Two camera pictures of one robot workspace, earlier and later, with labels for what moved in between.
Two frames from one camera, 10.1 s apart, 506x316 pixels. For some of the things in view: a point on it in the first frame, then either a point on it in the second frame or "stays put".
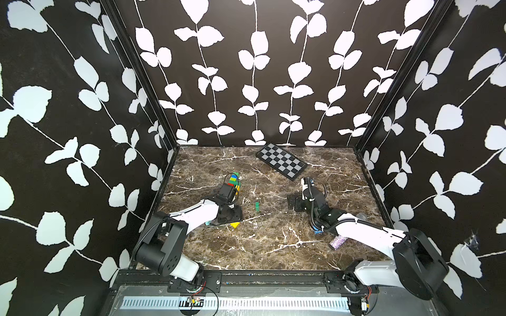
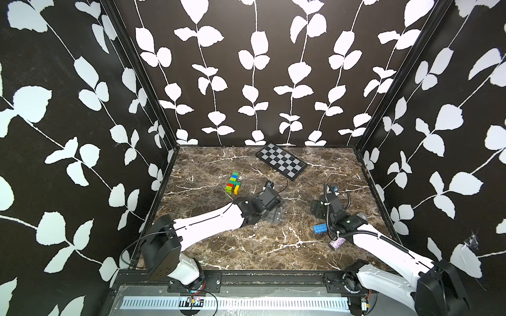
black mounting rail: [255, 283] stays put
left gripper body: [233, 214] to [271, 216]
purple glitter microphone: [337, 242] stays put
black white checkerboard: [284, 162] stays put
